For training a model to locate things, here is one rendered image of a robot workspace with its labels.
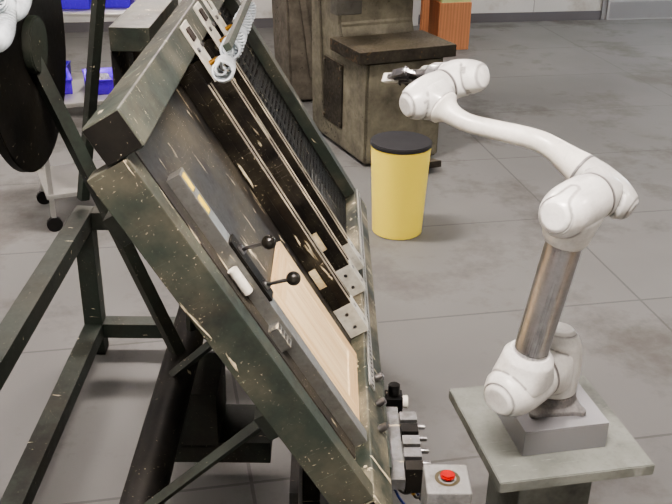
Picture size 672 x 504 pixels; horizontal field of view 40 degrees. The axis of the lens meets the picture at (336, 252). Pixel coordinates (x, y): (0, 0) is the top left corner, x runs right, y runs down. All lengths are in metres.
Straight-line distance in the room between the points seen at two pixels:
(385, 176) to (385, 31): 1.99
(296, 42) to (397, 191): 3.16
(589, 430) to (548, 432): 0.14
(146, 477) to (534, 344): 1.21
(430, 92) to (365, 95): 4.39
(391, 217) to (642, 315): 1.67
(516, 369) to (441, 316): 2.47
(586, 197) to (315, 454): 0.95
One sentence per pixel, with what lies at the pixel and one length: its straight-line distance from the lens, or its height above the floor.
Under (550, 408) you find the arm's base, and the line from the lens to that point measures 2.96.
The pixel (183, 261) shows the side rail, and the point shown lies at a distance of 2.11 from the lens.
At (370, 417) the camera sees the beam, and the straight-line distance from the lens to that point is 2.77.
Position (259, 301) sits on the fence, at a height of 1.36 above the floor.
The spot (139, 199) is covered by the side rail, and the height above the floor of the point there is 1.75.
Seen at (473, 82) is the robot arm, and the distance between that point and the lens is 2.72.
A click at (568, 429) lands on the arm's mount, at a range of 2.94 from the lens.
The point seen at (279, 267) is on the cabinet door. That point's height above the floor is 1.30.
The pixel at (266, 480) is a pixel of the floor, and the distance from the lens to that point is 3.95.
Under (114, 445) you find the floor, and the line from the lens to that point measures 4.21.
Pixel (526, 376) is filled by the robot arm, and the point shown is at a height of 1.08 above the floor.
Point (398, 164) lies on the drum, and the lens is 5.75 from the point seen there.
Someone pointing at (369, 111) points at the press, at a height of 0.46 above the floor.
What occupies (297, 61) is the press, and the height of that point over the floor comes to 0.40.
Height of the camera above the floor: 2.53
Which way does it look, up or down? 26 degrees down
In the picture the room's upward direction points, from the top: 1 degrees clockwise
